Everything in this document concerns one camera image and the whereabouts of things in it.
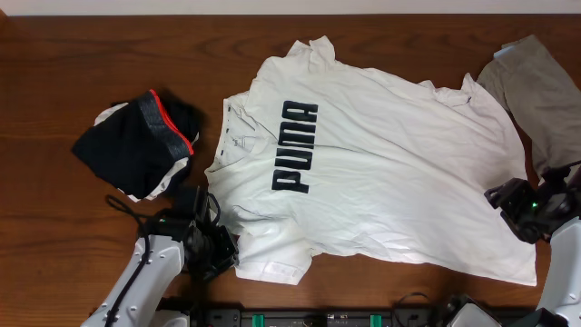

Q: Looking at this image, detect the black shorts red waistband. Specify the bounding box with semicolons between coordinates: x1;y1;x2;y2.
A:
72;89;202;203

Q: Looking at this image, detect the grey khaki garment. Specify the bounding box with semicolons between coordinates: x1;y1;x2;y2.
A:
478;35;580;174

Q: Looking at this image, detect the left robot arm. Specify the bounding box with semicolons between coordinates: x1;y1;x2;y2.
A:
83;215;238;327

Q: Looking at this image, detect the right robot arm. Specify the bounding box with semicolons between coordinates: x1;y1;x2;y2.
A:
485;178;580;327

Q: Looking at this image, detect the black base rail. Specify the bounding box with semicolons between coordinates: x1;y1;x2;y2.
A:
198;307;448;327

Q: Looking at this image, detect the white printed t-shirt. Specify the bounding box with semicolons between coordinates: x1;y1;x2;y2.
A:
205;37;537;286

